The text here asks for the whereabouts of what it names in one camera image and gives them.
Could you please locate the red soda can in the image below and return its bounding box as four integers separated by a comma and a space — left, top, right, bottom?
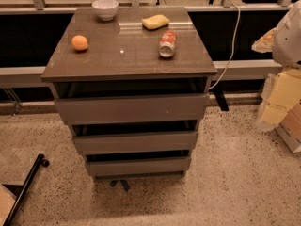
159, 30, 177, 58

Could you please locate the white cable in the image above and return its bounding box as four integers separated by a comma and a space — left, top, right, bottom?
208, 3, 242, 90

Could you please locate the orange fruit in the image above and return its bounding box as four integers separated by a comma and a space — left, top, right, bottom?
71, 35, 88, 51

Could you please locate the grey bottom drawer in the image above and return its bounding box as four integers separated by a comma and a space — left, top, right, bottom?
85, 157, 191, 177

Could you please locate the grey drawer cabinet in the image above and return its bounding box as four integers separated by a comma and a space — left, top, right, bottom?
41, 7, 216, 179

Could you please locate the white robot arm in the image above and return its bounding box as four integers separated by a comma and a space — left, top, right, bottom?
251, 1, 301, 69

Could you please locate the grey top drawer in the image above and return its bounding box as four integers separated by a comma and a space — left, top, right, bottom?
55, 94, 209, 125

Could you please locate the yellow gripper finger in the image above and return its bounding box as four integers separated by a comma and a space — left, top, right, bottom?
251, 28, 276, 53

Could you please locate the yellow sponge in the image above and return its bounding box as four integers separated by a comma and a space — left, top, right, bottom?
142, 14, 169, 30

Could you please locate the blue tape cross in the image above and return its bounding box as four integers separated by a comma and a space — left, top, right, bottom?
110, 179, 130, 192

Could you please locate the black metal frame leg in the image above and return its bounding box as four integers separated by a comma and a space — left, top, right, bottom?
3, 153, 50, 226

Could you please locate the grey middle drawer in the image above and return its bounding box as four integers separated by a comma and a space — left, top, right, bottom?
72, 131, 198, 154

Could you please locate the grey drawer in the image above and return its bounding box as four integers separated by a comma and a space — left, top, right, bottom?
72, 131, 198, 154
55, 94, 209, 125
85, 157, 191, 177

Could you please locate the cardboard box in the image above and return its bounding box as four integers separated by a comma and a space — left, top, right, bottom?
256, 69, 301, 153

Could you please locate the white ceramic bowl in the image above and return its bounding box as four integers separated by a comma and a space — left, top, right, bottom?
92, 0, 119, 21

